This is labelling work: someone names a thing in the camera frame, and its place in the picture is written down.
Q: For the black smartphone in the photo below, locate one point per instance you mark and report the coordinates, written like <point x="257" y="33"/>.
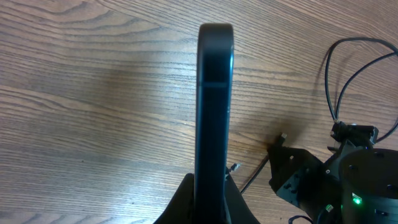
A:
<point x="215" y="56"/>

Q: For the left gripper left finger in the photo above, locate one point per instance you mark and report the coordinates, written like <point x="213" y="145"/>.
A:
<point x="180" y="208"/>

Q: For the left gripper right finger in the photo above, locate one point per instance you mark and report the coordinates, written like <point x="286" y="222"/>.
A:
<point x="239" y="212"/>

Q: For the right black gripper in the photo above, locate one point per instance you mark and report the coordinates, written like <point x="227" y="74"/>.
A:
<point x="361" y="188"/>

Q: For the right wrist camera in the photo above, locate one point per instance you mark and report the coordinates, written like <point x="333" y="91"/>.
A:
<point x="358" y="135"/>

